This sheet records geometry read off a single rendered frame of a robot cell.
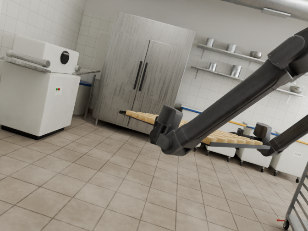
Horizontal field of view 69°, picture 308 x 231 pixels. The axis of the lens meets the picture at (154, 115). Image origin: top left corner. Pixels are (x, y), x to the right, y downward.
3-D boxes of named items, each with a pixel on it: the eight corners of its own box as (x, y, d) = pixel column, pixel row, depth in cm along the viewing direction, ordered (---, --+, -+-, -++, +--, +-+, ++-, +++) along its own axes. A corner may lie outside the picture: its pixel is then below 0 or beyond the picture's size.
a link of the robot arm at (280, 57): (312, 46, 43) (321, 67, 50) (293, 29, 46) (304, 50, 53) (159, 157, 63) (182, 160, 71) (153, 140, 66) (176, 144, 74)
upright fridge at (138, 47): (165, 136, 485) (193, 41, 452) (162, 147, 396) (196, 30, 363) (104, 118, 496) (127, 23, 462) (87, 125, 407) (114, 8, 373)
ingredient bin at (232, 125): (203, 156, 416) (217, 116, 403) (200, 146, 479) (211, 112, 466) (232, 164, 413) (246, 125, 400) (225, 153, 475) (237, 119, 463)
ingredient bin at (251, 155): (238, 166, 412) (251, 126, 399) (230, 155, 475) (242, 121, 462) (267, 175, 407) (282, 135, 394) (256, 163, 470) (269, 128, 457)
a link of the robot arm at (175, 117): (166, 152, 63) (184, 155, 69) (183, 114, 61) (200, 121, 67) (141, 134, 71) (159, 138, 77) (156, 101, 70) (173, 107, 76)
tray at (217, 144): (269, 149, 94) (270, 145, 94) (209, 146, 70) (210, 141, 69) (174, 120, 141) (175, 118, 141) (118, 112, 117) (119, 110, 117)
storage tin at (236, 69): (237, 78, 449) (240, 67, 446) (239, 78, 432) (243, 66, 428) (228, 76, 451) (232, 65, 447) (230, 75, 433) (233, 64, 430)
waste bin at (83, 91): (90, 113, 499) (97, 85, 488) (79, 117, 445) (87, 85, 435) (68, 107, 503) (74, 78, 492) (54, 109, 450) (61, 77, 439)
